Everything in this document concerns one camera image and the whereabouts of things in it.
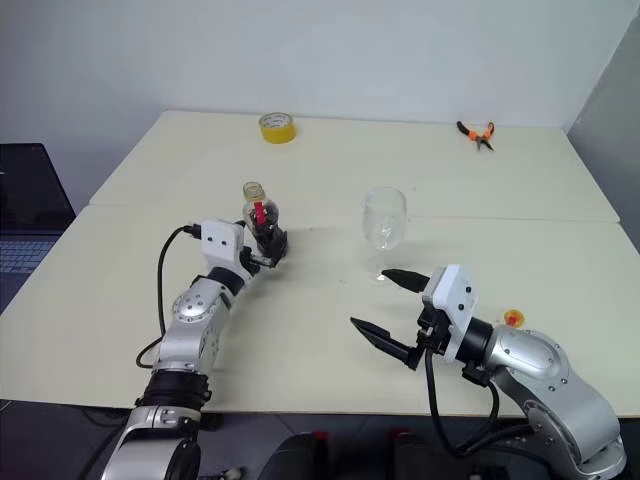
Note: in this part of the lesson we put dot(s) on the dark rounded shape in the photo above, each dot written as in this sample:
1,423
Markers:
310,457

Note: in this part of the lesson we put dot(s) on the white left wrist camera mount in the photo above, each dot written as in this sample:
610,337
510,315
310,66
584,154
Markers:
220,245

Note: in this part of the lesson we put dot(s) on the clear wine glass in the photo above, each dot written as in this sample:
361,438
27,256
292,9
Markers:
385,220

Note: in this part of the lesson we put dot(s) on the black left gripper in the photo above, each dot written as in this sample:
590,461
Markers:
248,264

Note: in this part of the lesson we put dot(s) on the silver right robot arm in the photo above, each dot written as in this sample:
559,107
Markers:
545,380

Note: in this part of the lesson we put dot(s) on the orange bottle cap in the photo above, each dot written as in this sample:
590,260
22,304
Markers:
513,318

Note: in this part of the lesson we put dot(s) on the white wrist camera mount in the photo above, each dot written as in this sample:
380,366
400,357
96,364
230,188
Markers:
220,245
455,300

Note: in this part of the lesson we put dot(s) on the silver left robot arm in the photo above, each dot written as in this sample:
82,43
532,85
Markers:
185,330

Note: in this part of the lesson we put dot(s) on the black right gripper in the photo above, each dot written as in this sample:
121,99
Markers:
432,330

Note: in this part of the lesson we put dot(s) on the small clear plastic bottle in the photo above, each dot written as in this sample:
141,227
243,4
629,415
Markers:
267,230

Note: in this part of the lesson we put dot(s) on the dark laptop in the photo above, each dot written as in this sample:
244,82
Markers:
30,200

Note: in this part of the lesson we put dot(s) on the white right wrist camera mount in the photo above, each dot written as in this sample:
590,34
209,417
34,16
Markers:
455,300

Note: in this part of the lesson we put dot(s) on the yellow tape roll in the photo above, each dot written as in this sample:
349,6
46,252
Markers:
278,131

